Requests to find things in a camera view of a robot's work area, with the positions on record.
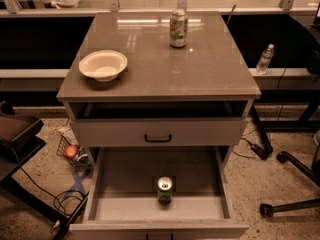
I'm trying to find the grey drawer cabinet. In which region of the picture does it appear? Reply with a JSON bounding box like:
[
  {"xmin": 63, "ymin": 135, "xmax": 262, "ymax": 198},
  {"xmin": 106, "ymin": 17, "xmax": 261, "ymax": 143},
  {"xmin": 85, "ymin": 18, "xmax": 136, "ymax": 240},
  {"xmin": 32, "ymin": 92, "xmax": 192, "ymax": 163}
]
[{"xmin": 56, "ymin": 11, "xmax": 262, "ymax": 240}]

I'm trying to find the closed top drawer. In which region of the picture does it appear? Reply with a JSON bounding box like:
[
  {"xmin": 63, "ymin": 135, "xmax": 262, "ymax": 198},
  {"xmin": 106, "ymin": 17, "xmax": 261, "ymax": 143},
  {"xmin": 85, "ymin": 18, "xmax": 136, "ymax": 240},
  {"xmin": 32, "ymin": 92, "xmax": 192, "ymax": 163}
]
[{"xmin": 70, "ymin": 119, "xmax": 247, "ymax": 147}]

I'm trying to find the open middle drawer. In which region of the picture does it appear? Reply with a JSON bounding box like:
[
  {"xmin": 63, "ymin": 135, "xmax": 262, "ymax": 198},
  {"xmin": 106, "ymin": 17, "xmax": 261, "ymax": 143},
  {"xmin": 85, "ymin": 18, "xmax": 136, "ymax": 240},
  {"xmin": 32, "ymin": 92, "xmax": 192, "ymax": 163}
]
[{"xmin": 70, "ymin": 147, "xmax": 248, "ymax": 240}]

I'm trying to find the white green soda can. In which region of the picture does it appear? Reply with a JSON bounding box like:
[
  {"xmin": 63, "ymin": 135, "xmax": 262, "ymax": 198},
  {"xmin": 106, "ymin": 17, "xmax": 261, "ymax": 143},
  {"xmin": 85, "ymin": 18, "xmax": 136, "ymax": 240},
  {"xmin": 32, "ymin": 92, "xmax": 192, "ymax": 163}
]
[{"xmin": 169, "ymin": 9, "xmax": 188, "ymax": 48}]

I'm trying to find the white paper bowl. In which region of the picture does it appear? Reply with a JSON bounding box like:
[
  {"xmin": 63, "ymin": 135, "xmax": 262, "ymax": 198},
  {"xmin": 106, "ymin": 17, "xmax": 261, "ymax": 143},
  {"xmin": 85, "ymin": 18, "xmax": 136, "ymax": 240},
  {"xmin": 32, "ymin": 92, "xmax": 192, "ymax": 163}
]
[{"xmin": 79, "ymin": 50, "xmax": 128, "ymax": 82}]

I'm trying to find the orange fruit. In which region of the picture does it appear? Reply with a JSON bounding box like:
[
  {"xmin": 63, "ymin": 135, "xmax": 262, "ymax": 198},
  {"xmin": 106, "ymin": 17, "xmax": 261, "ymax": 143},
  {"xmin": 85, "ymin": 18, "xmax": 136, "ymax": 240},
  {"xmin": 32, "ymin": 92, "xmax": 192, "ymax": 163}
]
[{"xmin": 64, "ymin": 145, "xmax": 79, "ymax": 159}]

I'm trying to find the clear plastic water bottle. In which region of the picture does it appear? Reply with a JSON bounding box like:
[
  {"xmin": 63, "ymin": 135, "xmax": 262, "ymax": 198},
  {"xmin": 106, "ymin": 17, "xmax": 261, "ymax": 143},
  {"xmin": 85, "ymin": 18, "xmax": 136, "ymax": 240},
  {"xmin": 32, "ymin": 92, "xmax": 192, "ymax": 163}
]
[{"xmin": 256, "ymin": 44, "xmax": 274, "ymax": 75}]

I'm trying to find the black power adapter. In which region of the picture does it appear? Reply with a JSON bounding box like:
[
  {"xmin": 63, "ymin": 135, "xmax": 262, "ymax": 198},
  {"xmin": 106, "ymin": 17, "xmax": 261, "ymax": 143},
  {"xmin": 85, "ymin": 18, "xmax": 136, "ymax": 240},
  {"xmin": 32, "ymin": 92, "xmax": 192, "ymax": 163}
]
[{"xmin": 244, "ymin": 138, "xmax": 268, "ymax": 160}]

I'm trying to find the dark chair at left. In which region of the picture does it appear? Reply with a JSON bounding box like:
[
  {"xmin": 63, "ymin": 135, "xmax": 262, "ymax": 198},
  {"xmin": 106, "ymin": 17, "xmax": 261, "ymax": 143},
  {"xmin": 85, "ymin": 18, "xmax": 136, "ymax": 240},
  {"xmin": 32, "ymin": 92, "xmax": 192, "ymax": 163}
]
[{"xmin": 0, "ymin": 101, "xmax": 46, "ymax": 181}]

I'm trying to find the black office chair base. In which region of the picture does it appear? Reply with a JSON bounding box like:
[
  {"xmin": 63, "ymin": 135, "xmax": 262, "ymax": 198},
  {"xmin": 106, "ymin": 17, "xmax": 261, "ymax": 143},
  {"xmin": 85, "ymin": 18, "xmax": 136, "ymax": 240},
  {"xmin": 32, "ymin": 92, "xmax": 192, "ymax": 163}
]
[{"xmin": 259, "ymin": 143, "xmax": 320, "ymax": 218}]

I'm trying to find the black drawer handle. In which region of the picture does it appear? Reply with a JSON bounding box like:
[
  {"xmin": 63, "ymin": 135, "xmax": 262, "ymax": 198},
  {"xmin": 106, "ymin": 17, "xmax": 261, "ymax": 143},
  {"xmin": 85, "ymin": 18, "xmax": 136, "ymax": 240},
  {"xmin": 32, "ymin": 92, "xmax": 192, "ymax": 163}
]
[{"xmin": 144, "ymin": 134, "xmax": 172, "ymax": 143}]

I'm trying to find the wire basket with snacks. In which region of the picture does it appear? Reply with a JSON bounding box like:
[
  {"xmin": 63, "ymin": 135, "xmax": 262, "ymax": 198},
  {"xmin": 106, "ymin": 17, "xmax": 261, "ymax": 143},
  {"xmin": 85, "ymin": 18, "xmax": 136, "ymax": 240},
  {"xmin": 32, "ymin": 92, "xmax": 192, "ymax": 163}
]
[{"xmin": 56, "ymin": 125, "xmax": 91, "ymax": 167}]

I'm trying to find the black floor cable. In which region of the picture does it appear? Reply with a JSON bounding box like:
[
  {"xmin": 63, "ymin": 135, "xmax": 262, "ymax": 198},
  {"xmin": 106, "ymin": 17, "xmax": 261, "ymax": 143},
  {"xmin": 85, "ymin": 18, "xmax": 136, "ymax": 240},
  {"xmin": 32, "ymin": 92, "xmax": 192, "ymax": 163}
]
[{"xmin": 19, "ymin": 166, "xmax": 88, "ymax": 218}]

